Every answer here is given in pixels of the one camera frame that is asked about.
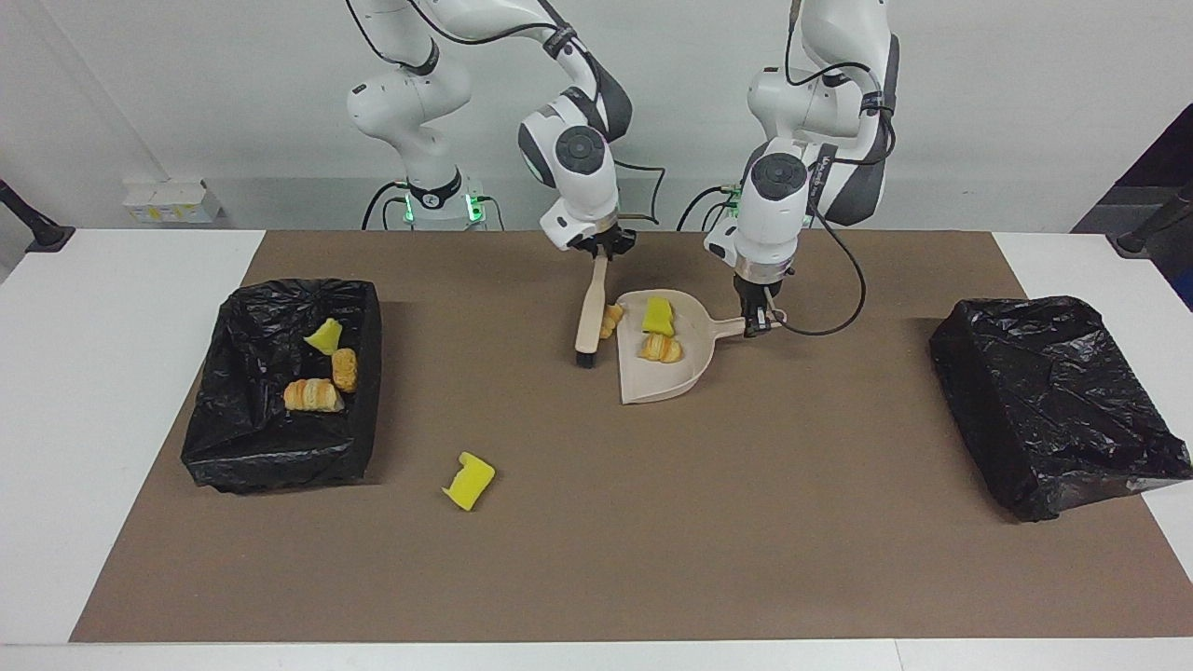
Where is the beige hand brush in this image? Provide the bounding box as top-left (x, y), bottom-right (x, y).
top-left (574, 253), bottom-right (612, 368)

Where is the beige plastic dustpan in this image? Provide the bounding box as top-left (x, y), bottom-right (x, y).
top-left (616, 289), bottom-right (748, 405)

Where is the large striped croissant piece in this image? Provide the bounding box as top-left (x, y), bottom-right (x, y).
top-left (283, 377), bottom-right (346, 413)

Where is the black bag lined bin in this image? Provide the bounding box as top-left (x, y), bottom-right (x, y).
top-left (928, 296), bottom-right (1193, 523)
top-left (181, 278), bottom-right (384, 495)

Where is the brown table mat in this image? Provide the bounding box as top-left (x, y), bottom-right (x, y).
top-left (70, 230), bottom-right (1193, 644)

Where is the black stand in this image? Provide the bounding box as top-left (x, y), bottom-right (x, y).
top-left (0, 179), bottom-right (76, 254)
top-left (1117, 182), bottom-right (1193, 259)

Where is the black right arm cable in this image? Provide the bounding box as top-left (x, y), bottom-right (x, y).
top-left (347, 0), bottom-right (668, 225)

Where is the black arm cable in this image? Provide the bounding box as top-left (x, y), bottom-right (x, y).
top-left (766, 0), bottom-right (898, 338)
top-left (347, 0), bottom-right (668, 225)

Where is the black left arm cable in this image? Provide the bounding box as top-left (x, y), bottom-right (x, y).
top-left (766, 0), bottom-right (898, 338)

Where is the white wall socket box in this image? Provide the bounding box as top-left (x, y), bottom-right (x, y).
top-left (123, 180), bottom-right (223, 225)

